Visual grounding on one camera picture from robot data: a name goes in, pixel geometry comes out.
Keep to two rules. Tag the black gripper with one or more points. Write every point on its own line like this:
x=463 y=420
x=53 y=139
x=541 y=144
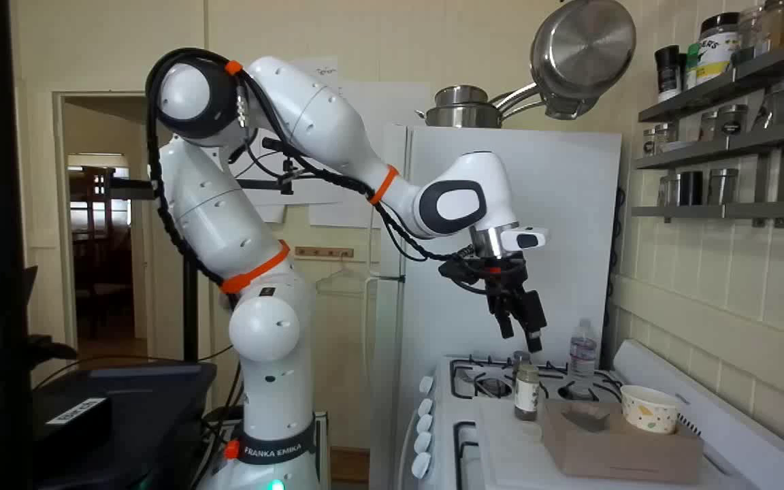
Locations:
x=503 y=280

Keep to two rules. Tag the black cylindrical container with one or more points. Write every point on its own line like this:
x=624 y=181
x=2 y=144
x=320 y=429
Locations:
x=692 y=185

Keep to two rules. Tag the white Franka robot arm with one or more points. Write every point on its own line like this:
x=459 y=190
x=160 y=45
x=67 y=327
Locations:
x=300 y=109

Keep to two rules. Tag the clear plastic water bottle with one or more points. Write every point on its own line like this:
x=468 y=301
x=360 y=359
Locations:
x=584 y=352

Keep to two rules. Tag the white stove knob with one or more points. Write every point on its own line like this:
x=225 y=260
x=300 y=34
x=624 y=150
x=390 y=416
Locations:
x=425 y=405
x=424 y=444
x=425 y=384
x=424 y=426
x=421 y=465

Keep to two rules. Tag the white gas stove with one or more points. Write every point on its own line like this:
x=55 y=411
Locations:
x=509 y=453

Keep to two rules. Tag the white refrigerator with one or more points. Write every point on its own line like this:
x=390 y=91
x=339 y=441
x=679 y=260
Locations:
x=556 y=181

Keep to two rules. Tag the confetti print paper cup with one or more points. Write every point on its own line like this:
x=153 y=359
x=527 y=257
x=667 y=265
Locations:
x=651 y=410

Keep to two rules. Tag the brown cardboard cup carrier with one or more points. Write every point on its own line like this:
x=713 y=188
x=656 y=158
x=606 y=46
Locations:
x=610 y=459

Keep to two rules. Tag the clear pepper grinder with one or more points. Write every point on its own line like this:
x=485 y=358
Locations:
x=667 y=188

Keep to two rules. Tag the stainless steel pot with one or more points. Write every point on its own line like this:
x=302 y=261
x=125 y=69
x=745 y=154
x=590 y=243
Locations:
x=460 y=113

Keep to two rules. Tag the small glass spice jar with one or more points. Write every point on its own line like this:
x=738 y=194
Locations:
x=654 y=137
x=735 y=121
x=713 y=125

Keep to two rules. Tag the hanging stainless steel pan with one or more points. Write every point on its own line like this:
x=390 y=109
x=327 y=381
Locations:
x=584 y=45

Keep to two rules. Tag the dark glass jar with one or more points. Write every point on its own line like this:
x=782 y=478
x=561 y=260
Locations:
x=667 y=71

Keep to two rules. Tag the white green label jar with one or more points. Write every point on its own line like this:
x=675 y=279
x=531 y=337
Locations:
x=713 y=54

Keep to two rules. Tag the small metal shaker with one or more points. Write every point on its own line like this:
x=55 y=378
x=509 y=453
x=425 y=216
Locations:
x=782 y=102

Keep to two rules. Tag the black equipment case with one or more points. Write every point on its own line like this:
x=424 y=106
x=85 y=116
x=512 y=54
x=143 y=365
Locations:
x=149 y=410

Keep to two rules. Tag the amber glass jar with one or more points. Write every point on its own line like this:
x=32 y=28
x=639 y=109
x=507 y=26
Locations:
x=775 y=28

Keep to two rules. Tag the dark wooden furniture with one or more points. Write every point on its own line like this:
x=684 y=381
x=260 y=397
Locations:
x=102 y=272

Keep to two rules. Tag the black box white label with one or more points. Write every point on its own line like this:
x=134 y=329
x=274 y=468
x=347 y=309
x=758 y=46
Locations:
x=74 y=411

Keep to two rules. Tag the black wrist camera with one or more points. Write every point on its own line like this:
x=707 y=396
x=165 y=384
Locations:
x=463 y=271

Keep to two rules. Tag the wooden hook rail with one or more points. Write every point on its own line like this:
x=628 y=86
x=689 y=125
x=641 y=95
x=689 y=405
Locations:
x=324 y=250

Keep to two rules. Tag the black stand-mounted camera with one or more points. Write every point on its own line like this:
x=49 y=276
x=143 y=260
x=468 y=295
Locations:
x=274 y=141

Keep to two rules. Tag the white door frame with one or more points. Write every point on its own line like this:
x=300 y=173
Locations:
x=57 y=226

